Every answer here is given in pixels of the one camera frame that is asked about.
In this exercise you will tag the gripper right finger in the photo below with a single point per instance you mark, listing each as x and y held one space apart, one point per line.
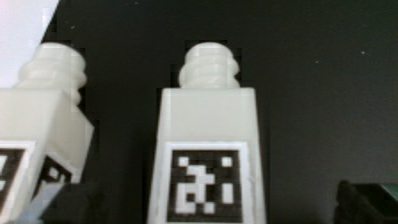
367 203

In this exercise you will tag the white table leg right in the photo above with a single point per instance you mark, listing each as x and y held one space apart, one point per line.
45 129

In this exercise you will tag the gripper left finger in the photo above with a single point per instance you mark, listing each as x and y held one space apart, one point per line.
68 204

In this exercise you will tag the white table leg with tag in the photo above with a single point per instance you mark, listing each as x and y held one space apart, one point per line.
207 188

